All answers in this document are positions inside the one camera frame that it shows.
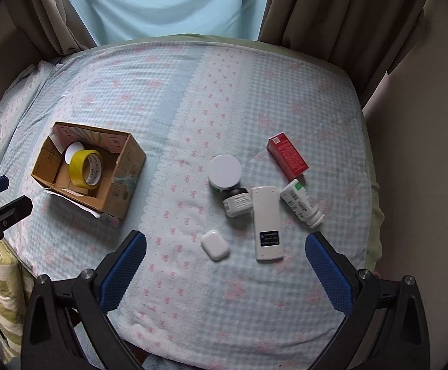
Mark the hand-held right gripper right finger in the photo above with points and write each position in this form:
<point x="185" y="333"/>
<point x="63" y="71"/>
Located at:
<point x="330" y="273"/>

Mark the red carton box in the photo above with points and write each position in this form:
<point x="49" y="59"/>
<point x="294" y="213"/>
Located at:
<point x="288" y="158"/>

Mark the brown curtain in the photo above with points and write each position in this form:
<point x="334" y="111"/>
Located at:
<point x="50" y="11"/>
<point x="335" y="15"/>

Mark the small dark jar white label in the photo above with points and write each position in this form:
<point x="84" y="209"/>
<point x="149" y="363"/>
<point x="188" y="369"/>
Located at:
<point x="237" y="202"/>

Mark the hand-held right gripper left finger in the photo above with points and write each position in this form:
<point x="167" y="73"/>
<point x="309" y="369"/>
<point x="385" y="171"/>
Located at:
<point x="122" y="273"/>

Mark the yellow tape roll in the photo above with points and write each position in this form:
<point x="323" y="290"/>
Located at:
<point x="78" y="162"/>

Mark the green striped blanket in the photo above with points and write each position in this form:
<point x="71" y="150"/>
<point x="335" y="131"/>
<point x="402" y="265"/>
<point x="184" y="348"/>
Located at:
<point x="6" y="289"/>

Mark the white lid jar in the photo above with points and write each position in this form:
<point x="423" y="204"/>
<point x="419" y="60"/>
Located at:
<point x="224" y="169"/>
<point x="72" y="153"/>

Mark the light blue hanging cloth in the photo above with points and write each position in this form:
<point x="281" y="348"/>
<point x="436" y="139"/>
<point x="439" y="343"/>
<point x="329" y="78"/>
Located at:
<point x="162" y="4"/>

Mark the checked floral pillow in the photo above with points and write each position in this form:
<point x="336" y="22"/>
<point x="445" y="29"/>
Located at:
<point x="8" y="104"/>

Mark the white earbuds case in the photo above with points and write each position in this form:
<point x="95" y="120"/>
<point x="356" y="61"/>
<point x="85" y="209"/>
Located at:
<point x="215" y="245"/>

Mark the cardboard box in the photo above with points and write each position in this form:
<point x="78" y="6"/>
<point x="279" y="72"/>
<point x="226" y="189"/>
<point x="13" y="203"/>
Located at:
<point x="125" y="177"/>

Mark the checked floral bed sheet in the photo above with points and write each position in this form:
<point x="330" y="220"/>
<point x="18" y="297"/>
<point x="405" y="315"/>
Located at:
<point x="170" y="104"/>

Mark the white bottle green label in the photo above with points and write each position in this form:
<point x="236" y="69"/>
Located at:
<point x="300" y="202"/>

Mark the green mattress sheet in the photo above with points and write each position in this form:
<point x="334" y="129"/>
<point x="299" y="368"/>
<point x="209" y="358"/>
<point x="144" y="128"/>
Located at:
<point x="374" y="200"/>

